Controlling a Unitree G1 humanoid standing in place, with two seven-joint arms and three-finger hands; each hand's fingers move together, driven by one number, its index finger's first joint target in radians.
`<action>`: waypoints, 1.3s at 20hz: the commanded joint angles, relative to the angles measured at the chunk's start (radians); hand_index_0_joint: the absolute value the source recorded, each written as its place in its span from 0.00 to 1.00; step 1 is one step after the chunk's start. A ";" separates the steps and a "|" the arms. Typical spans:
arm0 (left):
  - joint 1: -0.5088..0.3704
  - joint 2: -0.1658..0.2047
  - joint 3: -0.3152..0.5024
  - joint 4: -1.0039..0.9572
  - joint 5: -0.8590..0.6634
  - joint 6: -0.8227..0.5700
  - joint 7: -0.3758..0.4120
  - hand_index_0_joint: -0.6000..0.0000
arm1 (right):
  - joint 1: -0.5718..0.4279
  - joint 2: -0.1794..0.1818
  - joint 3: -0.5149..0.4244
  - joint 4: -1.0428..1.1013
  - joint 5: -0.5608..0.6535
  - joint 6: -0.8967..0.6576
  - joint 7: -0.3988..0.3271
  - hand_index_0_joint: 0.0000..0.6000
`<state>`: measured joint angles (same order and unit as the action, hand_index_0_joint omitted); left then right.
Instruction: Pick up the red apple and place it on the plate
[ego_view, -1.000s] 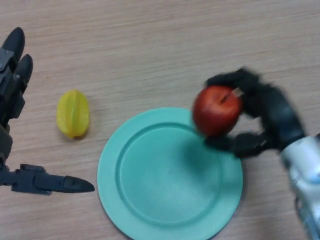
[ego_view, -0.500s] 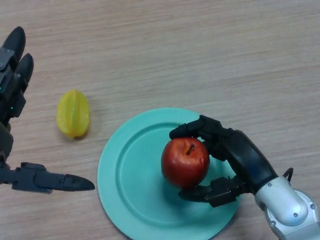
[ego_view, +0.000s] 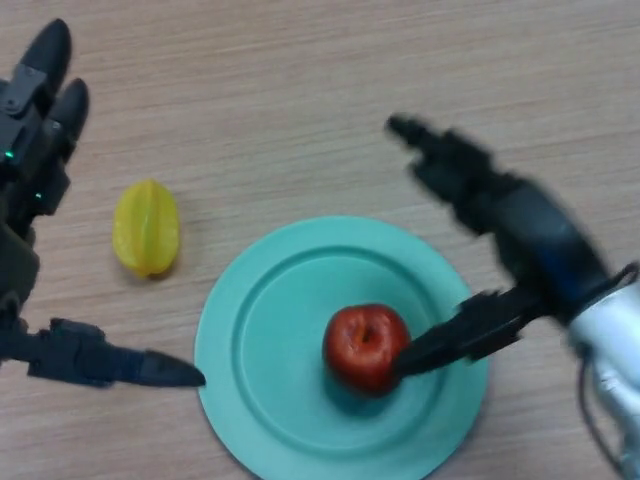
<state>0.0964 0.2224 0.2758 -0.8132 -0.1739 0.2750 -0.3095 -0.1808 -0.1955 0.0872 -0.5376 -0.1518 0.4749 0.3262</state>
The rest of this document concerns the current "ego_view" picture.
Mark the red apple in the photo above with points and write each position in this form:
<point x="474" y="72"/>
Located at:
<point x="365" y="350"/>

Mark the yellow starfruit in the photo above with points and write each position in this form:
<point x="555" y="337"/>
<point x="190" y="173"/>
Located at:
<point x="145" y="232"/>

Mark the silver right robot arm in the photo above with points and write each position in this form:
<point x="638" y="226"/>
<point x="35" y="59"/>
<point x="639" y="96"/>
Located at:
<point x="607" y="365"/>

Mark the green round plate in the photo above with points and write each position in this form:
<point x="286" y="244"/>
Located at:
<point x="300" y="360"/>

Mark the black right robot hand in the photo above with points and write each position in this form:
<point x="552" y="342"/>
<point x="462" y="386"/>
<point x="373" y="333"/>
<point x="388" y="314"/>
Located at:
<point x="525" y="225"/>

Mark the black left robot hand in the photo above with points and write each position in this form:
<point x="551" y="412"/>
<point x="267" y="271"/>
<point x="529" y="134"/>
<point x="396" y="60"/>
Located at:
<point x="35" y="150"/>

